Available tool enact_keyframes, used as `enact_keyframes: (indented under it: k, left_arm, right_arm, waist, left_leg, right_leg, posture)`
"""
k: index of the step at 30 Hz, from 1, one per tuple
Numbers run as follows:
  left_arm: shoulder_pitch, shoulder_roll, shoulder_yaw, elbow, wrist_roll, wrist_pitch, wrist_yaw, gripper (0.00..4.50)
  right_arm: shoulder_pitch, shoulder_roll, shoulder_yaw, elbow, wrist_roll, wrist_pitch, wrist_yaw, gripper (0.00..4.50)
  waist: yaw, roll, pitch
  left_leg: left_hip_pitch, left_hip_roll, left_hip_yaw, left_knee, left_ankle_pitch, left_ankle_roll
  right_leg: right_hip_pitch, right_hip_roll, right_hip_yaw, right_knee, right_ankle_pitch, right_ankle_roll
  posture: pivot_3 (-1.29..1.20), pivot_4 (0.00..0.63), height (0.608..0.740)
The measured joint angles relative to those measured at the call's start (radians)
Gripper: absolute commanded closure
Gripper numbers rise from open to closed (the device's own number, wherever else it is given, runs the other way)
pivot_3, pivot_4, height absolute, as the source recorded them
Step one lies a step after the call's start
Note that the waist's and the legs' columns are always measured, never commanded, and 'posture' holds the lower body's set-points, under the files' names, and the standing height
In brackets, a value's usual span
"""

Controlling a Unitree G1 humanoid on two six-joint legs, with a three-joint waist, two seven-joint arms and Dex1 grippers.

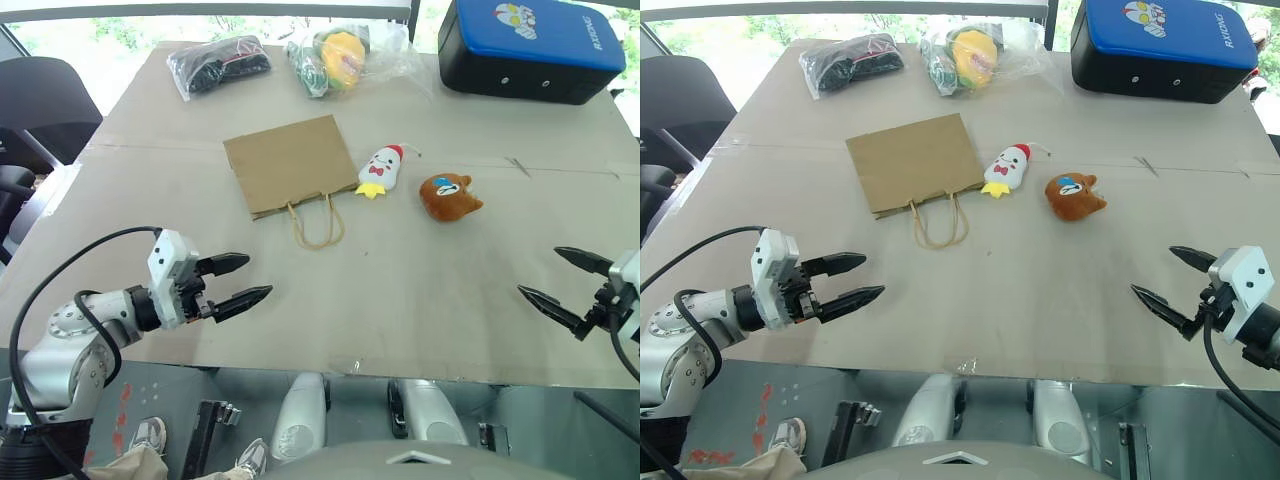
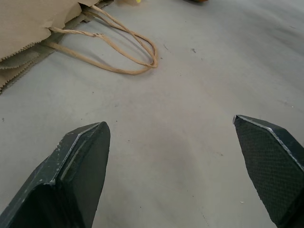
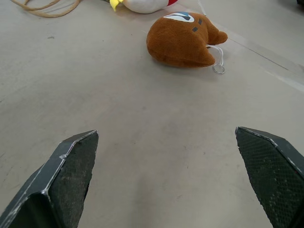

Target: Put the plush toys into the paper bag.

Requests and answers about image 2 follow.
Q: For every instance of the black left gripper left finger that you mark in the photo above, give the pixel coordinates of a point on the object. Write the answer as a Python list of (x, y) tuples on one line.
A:
[(64, 180)]

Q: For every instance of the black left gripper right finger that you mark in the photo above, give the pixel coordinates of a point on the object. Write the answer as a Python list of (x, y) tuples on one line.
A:
[(268, 166)]

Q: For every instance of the brown paper bag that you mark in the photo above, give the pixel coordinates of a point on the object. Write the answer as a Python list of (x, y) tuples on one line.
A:
[(47, 35)]

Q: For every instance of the red object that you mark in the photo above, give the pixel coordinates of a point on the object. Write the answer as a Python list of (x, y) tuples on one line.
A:
[(199, 1)]

